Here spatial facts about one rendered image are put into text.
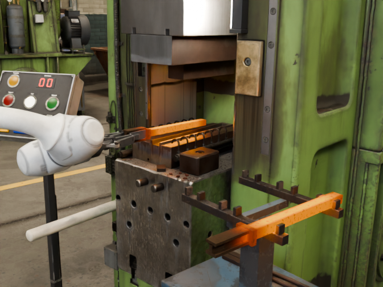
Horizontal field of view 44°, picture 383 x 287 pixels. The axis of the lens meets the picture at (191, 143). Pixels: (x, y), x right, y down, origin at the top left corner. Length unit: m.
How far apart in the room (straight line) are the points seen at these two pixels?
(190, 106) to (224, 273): 0.92
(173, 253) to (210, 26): 0.78
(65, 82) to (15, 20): 4.50
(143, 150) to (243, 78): 0.46
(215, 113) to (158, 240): 0.67
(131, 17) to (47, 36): 4.97
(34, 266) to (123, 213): 1.29
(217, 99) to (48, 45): 4.73
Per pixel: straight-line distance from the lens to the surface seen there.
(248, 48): 1.51
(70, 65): 6.93
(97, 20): 10.81
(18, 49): 6.45
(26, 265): 3.02
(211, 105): 2.09
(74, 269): 2.91
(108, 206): 2.06
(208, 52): 1.70
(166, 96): 1.93
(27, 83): 2.02
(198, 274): 1.33
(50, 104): 1.92
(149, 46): 1.63
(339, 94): 1.80
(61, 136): 1.21
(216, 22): 1.64
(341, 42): 1.78
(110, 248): 2.21
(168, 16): 1.56
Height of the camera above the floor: 1.42
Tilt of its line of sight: 15 degrees down
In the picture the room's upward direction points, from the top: 1 degrees clockwise
